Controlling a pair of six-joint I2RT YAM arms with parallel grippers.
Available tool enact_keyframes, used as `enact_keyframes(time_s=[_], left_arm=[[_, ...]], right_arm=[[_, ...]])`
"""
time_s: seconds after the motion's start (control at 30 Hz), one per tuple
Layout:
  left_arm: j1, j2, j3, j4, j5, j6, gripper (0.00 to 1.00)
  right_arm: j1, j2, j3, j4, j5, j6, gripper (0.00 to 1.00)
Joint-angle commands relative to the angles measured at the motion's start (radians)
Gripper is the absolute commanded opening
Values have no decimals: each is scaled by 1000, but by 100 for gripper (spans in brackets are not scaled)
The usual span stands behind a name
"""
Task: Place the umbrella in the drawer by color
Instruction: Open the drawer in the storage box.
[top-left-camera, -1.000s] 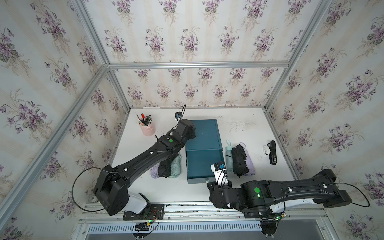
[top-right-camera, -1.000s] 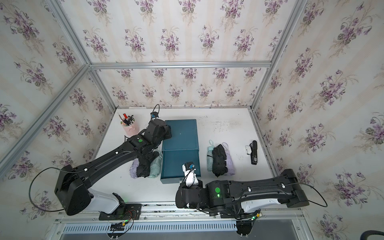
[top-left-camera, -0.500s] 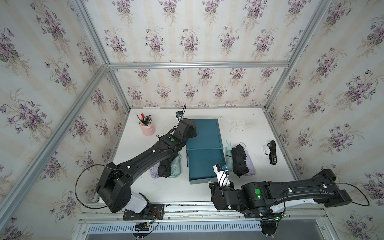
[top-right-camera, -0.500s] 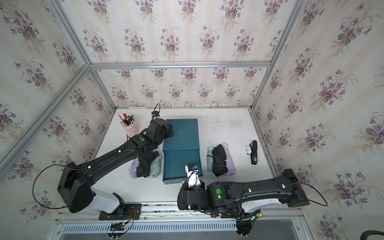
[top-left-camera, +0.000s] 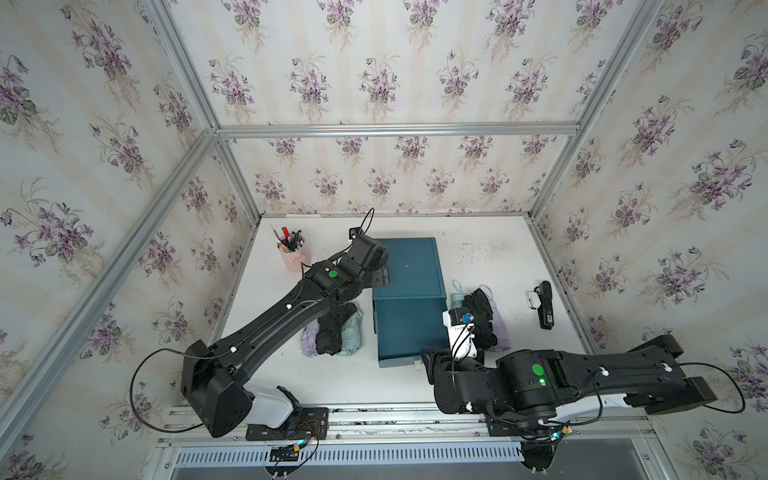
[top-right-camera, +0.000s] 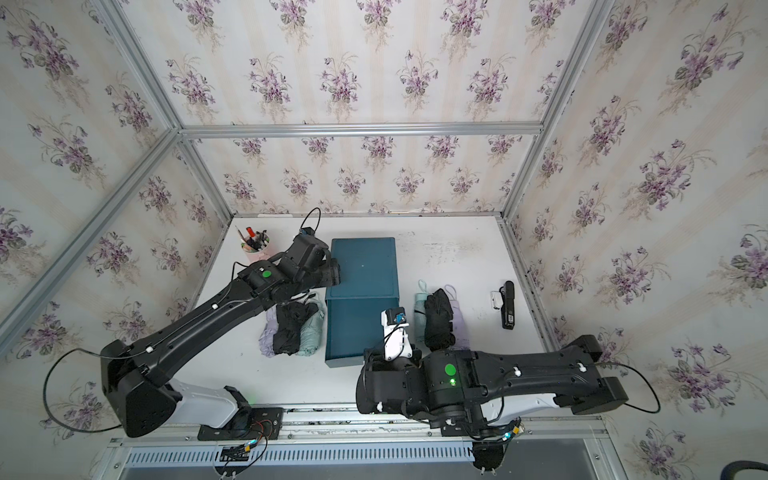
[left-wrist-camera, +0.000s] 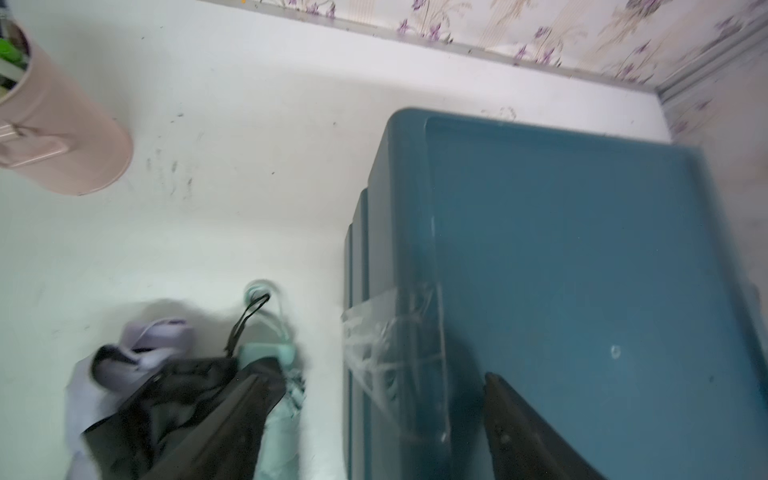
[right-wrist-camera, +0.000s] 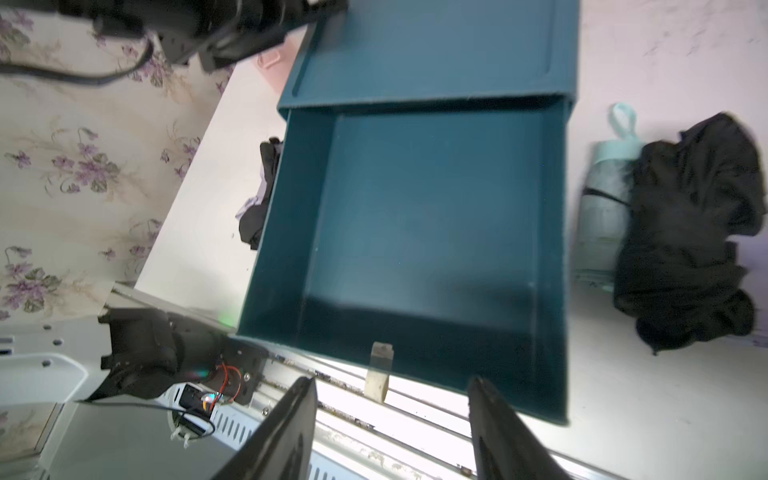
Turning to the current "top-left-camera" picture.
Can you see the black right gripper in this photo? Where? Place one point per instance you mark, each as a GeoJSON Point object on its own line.
{"type": "Point", "coordinates": [437, 366]}

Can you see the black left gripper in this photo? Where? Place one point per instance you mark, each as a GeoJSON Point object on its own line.
{"type": "Point", "coordinates": [381, 272]}

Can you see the teal drawer cabinet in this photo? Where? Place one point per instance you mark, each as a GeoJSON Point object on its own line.
{"type": "Point", "coordinates": [409, 302]}

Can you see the black umbrella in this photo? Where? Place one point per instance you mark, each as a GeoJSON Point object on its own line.
{"type": "Point", "coordinates": [479, 307]}
{"type": "Point", "coordinates": [328, 339]}

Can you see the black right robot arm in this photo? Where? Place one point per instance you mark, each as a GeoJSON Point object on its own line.
{"type": "Point", "coordinates": [536, 391]}

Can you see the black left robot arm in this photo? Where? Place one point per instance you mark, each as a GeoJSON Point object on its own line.
{"type": "Point", "coordinates": [214, 377]}

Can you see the pink pen holder cup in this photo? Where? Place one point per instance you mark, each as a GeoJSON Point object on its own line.
{"type": "Point", "coordinates": [292, 248]}

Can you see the black stapler device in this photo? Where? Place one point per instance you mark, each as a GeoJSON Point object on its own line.
{"type": "Point", "coordinates": [540, 299]}

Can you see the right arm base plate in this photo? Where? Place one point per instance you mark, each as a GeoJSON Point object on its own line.
{"type": "Point", "coordinates": [504, 422]}

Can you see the aluminium front rail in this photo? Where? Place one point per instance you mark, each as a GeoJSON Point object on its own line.
{"type": "Point", "coordinates": [419, 422]}

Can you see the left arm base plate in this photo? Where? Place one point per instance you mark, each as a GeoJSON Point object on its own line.
{"type": "Point", "coordinates": [304, 424]}

